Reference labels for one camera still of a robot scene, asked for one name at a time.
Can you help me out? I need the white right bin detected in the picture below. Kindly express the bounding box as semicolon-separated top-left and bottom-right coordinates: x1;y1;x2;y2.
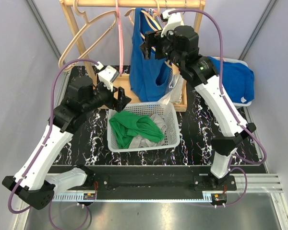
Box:
206;56;252;107

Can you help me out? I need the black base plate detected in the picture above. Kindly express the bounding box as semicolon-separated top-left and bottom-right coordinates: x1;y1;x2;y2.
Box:
59;166;238;202

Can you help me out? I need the pink plastic hanger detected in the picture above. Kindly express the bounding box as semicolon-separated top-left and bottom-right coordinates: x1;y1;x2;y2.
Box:
115;0;124;75

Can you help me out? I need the wooden clothes rack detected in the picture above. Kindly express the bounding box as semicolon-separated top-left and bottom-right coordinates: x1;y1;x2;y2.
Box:
58;0;205;112

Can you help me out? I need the aluminium rail frame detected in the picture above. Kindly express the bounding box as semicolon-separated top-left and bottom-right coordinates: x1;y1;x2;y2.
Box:
14;171;288;230

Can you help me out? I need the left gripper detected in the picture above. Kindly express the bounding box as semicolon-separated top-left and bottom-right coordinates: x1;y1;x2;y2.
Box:
83;79;132;114

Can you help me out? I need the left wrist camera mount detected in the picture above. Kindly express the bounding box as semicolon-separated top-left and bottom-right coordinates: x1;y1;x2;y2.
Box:
95;62;119;92

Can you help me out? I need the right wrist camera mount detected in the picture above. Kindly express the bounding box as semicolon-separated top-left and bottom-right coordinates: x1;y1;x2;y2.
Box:
160;9;184;37

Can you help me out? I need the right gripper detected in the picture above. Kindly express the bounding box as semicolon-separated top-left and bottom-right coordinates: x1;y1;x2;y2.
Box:
139;29;184;69

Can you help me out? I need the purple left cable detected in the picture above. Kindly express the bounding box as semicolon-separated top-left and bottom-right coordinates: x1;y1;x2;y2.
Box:
8;58;104;230

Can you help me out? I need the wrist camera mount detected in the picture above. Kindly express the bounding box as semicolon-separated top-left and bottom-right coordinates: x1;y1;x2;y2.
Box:
95;62;119;92
160;9;184;37

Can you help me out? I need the cream wooden hanger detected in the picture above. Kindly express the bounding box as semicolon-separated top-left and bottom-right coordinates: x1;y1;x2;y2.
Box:
124;0;163;31

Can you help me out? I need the grey tank top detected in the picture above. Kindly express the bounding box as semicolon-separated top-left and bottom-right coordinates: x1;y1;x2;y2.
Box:
129;114;167;149

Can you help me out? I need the blue white striped tank top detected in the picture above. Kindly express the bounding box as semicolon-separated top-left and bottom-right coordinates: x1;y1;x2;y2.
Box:
148;8;174;93

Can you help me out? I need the green tank top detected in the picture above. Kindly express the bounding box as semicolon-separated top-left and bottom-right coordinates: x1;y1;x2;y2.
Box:
109;110;165;149

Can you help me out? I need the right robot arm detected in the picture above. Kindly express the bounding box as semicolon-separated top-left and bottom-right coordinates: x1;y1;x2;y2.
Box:
140;25;256;190

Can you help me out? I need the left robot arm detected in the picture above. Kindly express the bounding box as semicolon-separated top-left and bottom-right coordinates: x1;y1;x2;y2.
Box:
2;76;131;210

